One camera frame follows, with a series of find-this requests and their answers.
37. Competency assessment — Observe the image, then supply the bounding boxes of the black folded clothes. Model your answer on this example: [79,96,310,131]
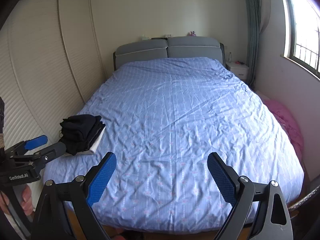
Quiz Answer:
[64,124,105,156]

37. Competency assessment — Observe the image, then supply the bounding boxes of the bed with blue sheet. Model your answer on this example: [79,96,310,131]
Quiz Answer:
[42,57,305,233]

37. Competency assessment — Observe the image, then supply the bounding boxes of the window with dark frame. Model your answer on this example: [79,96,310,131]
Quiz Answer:
[279,0,320,81]

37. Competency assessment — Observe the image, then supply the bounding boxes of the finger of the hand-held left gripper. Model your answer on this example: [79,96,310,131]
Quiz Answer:
[5,135,48,157]
[10,141,67,168]

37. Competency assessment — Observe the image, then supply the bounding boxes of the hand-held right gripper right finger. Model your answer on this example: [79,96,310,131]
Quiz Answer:
[207,152,293,240]

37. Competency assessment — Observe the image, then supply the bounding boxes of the pink blanket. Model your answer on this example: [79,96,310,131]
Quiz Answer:
[261,98,305,166]

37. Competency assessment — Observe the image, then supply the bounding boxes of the grey padded headboard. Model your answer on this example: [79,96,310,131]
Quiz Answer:
[113,36,225,72]

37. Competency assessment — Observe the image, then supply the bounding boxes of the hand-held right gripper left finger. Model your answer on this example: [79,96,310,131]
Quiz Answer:
[31,152,117,240]

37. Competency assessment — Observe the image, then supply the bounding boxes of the cream louvered wardrobe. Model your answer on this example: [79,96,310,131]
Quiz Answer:
[0,0,107,153]

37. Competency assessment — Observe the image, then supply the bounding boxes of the person's left hand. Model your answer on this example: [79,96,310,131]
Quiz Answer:
[0,186,35,216]

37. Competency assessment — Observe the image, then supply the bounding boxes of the grey-green curtain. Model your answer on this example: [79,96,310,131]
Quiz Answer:
[244,0,272,91]

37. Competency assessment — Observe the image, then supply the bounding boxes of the white nightstand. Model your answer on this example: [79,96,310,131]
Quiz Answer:
[226,62,250,80]

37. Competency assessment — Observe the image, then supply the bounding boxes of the brown wicker chair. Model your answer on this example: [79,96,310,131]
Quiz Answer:
[287,187,320,212]

